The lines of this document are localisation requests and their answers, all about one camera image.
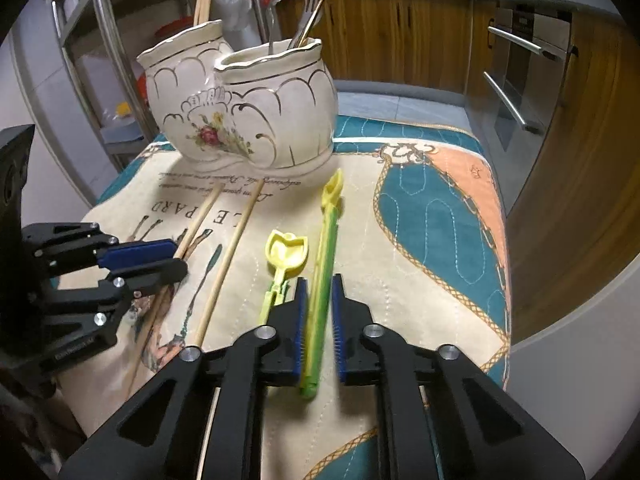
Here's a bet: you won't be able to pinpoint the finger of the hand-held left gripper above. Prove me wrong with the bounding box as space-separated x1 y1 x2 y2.
21 221 179 274
49 257 189 334

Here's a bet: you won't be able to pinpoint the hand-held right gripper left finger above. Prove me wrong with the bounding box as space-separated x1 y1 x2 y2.
59 276 309 480

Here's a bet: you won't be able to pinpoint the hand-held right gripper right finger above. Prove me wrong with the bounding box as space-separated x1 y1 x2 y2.
330 273 584 480

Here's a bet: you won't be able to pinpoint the white floral ceramic utensil holder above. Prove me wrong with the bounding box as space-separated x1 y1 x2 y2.
136 20 340 173

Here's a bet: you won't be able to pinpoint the silver metal spoon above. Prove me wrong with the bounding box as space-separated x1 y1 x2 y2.
265 0 288 57

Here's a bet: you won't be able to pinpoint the silver metal fork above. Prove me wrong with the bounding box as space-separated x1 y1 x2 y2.
287 0 325 48

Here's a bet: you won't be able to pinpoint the blue grey tray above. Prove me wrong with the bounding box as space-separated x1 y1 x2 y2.
100 120 144 144

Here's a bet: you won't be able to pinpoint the printed quilted cloth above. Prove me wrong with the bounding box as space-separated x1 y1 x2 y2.
82 112 511 480

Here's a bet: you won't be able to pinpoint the steel shelf rack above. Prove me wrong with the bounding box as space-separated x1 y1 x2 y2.
47 0 281 171

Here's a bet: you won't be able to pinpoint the white plastic bag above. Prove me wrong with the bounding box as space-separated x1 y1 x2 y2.
212 0 253 31

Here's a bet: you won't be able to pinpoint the wooden base cabinets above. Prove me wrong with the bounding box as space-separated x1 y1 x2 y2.
274 0 640 346

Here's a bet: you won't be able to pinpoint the built-in steel oven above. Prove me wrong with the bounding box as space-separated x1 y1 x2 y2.
481 2 578 153

